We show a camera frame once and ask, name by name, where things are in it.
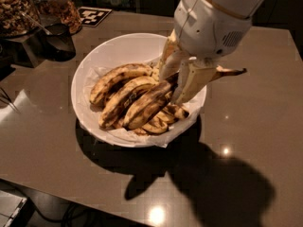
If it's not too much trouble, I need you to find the glass jar of cashews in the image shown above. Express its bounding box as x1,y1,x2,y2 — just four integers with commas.
0,0,40,38

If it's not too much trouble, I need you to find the white ceramic bowl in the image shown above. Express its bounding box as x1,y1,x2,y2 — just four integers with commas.
70,32,207,148

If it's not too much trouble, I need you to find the metal spoon handle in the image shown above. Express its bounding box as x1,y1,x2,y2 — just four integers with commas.
21,11,53,36

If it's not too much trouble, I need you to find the glass jar of nuts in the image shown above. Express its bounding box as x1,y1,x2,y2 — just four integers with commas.
33,0,81,34

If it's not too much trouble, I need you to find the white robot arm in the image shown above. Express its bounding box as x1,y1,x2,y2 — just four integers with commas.
160,0,264,104

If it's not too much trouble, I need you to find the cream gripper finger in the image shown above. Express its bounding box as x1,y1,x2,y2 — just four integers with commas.
171,59,217,104
158,30,190,81

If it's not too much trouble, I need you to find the top spotted banana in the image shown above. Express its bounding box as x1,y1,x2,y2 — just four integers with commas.
89,63,153,105

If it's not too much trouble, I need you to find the dark jar stand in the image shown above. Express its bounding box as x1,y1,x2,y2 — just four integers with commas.
0,29,45,68

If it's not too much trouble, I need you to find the black scoop bowl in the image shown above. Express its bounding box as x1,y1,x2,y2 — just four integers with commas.
45,24,76,61

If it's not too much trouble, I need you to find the middle spotted banana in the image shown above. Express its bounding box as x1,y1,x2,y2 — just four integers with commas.
98,76,157,129

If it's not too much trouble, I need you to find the right small spotted banana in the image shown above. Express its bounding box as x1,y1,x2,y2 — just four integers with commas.
156,104,189,124

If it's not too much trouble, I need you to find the small bottom banana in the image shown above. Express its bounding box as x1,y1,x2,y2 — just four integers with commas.
134,117,169,135

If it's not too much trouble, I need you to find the spotted banana with blue sticker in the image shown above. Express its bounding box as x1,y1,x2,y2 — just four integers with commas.
123,66,246,130

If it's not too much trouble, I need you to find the black white fiducial marker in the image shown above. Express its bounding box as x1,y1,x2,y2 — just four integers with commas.
78,7,112,27

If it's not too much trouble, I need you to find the white rounded gripper body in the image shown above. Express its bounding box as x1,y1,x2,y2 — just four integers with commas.
174,0,251,59

